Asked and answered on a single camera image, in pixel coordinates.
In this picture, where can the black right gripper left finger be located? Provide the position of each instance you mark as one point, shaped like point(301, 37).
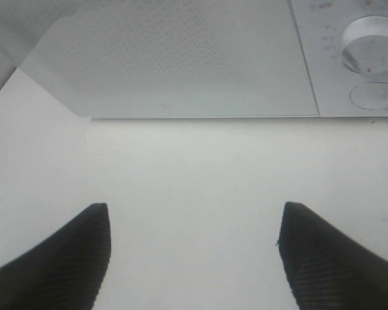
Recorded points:
point(64, 271)

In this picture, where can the white microwave knob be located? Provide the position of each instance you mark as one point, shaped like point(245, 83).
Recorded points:
point(364, 45)

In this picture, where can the white microwave oven body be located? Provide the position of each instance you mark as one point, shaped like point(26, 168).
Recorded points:
point(320, 25)

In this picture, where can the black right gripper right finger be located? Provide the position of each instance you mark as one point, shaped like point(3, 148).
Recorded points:
point(325, 268)

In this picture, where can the white microwave door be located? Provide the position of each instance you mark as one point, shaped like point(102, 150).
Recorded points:
point(161, 59)

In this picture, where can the round white door button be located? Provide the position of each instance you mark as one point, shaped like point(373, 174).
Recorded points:
point(370, 96)

